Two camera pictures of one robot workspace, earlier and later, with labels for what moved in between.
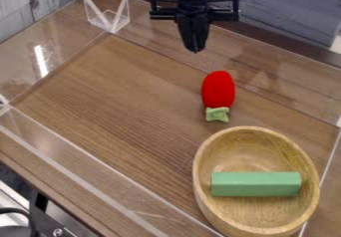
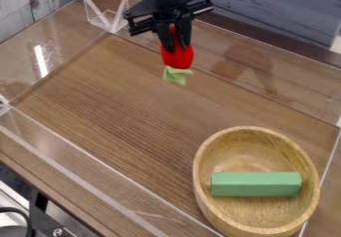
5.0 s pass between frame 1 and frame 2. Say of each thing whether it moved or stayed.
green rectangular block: stayed
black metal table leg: stayed
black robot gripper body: moved
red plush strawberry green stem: moved
